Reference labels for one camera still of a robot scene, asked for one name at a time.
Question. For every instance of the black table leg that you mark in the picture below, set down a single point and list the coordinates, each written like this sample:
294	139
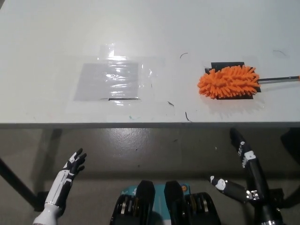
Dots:
14	180

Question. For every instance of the black teal robot torso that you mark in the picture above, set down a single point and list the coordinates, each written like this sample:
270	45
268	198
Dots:
173	206

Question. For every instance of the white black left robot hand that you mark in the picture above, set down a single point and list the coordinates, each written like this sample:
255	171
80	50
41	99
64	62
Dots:
63	180

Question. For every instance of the black floor plate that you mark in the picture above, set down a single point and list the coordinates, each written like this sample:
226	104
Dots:
43	199
279	195

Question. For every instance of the orange microfiber telescopic duster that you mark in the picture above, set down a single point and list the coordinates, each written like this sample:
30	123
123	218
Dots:
227	82

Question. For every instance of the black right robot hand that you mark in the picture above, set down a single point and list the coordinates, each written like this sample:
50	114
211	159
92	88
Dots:
254	173

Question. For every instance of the clear plastic film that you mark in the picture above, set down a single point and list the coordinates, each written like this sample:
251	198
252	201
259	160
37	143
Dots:
154	79

